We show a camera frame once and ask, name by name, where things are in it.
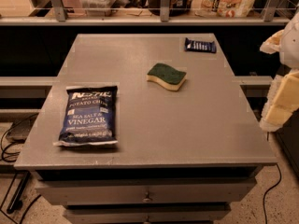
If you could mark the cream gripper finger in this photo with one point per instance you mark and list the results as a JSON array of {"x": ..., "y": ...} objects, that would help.
[
  {"x": 282, "y": 101},
  {"x": 272, "y": 44}
]

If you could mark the blue rxbar blueberry bar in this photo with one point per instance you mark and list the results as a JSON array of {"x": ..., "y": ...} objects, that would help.
[{"x": 199, "y": 46}]

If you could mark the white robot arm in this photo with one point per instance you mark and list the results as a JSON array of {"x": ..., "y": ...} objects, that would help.
[{"x": 289, "y": 45}]

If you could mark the colourful snack bag on shelf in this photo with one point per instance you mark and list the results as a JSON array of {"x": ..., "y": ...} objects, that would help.
[{"x": 224, "y": 8}]

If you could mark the blue potato chip bag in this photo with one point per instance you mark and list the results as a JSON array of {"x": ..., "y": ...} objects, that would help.
[{"x": 89, "y": 118}]

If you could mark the green yellow sponge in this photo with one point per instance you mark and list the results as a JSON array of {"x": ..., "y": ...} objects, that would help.
[{"x": 166, "y": 76}]

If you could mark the grey table with drawers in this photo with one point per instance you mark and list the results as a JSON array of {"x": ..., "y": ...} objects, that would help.
[{"x": 194, "y": 151}]

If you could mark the round metal drawer knob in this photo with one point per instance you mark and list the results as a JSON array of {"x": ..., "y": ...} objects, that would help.
[{"x": 147, "y": 198}]

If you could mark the clear plastic container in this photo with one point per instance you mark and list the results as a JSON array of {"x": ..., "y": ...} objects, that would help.
[{"x": 99, "y": 8}]

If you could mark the black box on floor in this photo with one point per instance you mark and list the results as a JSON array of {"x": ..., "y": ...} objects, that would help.
[{"x": 20, "y": 129}]

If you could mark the grey metal shelf rail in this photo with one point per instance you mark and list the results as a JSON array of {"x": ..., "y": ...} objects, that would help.
[{"x": 130, "y": 12}]

